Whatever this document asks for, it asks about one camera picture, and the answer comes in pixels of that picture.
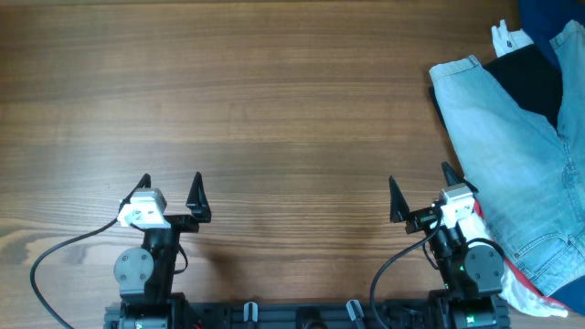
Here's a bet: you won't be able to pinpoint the dark blue garment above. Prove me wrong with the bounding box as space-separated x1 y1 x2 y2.
517 0 584 71

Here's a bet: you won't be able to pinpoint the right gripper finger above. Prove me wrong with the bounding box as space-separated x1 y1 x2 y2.
441 162 478 193
388 175 410 223

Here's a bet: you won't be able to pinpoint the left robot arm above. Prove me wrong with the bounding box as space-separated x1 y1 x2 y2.
103 173 212 329

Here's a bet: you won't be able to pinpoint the black garment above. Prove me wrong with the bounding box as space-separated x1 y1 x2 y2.
429 45 563 137

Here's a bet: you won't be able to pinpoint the light blue denim shorts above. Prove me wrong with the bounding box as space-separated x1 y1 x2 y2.
429 20 584 296

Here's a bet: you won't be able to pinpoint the white garment top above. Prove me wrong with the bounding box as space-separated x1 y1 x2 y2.
491 19 534 58

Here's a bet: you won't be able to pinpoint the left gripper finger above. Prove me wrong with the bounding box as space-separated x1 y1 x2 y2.
186 172 211 223
119 174 151 210

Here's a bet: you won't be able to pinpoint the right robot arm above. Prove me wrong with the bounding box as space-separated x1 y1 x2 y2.
382 162 510 328

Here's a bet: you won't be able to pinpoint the white red garment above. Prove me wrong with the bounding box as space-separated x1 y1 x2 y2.
458 201 569 318

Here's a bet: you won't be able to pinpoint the blue garment bottom right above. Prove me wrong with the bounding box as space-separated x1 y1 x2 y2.
551 276 585 316

